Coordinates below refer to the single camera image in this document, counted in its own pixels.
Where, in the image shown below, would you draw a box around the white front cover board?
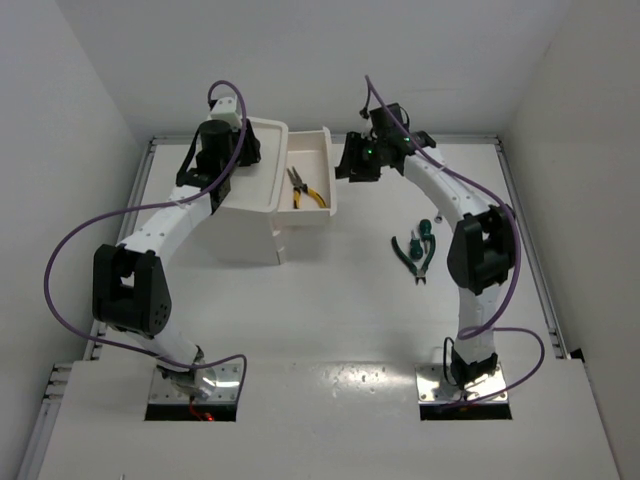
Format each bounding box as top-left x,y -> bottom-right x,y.
40,360 -> 618,479

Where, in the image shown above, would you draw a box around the small green screwdriver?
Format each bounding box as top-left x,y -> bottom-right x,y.
409,231 -> 424,262

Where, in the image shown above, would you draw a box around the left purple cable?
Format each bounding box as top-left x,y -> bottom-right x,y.
43,79 -> 249,376

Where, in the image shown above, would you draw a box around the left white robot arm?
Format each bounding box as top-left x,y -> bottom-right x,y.
93,97 -> 260,399

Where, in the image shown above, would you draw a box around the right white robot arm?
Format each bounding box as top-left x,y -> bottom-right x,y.
335,103 -> 520,388

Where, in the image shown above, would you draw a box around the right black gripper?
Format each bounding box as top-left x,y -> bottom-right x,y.
334,132 -> 386,183

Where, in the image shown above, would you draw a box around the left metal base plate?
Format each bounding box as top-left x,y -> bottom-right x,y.
148,363 -> 243,405

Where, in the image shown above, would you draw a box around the yellow handled pliers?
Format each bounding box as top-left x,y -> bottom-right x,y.
286,167 -> 328,210

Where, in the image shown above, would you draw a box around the metal base plate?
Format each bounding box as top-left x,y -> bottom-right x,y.
148,363 -> 243,405
415,364 -> 509,405

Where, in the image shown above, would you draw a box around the green handled cutters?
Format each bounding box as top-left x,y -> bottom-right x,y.
391,235 -> 436,285

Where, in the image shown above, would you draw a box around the white drawer cabinet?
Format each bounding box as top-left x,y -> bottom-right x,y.
202,117 -> 289,265

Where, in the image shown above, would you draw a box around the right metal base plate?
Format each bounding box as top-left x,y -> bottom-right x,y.
415,364 -> 509,405

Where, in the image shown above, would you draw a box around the green screwdriver orange tip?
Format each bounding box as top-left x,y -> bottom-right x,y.
418,219 -> 433,249

